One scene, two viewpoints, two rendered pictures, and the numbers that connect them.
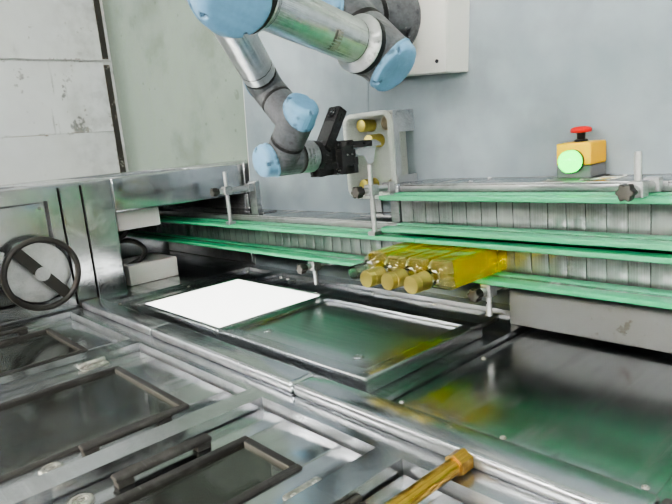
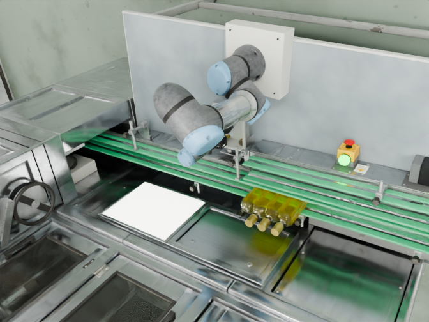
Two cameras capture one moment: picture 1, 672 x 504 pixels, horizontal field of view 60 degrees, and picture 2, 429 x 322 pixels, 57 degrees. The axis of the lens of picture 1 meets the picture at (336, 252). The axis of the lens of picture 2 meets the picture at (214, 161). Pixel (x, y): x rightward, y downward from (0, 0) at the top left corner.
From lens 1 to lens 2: 82 cm
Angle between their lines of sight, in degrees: 22
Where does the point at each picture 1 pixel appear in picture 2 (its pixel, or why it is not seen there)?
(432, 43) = (272, 83)
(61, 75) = not seen: outside the picture
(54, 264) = (37, 194)
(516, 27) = (318, 79)
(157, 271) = (85, 172)
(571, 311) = not seen: hidden behind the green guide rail
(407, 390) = (277, 282)
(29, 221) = (18, 174)
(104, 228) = (60, 164)
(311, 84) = (182, 68)
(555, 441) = (346, 313)
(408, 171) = (249, 135)
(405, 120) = not seen: hidden behind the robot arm
